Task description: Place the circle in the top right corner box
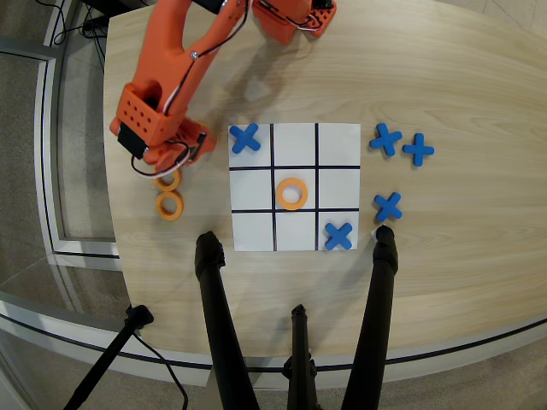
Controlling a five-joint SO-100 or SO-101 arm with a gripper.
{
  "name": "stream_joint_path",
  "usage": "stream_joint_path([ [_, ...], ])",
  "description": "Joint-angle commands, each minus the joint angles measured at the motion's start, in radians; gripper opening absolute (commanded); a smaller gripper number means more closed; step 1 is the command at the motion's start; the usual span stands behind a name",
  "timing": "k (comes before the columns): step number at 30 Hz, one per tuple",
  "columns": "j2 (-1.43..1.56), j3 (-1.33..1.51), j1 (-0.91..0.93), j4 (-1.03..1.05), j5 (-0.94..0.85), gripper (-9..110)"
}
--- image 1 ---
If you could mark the black tripod centre column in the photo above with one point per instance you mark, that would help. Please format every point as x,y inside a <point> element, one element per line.
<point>301,354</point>

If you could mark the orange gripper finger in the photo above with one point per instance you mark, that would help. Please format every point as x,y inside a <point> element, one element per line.
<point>164,173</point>

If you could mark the white tic-tac-toe grid sheet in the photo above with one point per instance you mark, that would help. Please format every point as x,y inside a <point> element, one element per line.
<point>337,145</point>

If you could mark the blue foam cross piece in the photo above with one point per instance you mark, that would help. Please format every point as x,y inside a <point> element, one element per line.
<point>388,207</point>
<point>386,139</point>
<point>245,138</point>
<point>339,236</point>
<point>418,149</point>

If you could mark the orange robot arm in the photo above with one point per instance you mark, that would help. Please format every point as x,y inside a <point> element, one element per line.
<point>171,51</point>

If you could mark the black equipment base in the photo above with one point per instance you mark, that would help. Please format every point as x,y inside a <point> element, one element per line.
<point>115,3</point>

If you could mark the black tripod leg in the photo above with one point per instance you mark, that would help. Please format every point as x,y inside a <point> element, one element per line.
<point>218,320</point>
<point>372,320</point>

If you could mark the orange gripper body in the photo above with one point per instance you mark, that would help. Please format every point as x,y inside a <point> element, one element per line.
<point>159,161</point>

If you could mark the thin black stand leg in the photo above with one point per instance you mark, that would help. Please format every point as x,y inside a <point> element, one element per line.
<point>107,359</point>

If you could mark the grey metal floor frame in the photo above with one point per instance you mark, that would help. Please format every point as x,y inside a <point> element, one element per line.
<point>49,149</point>

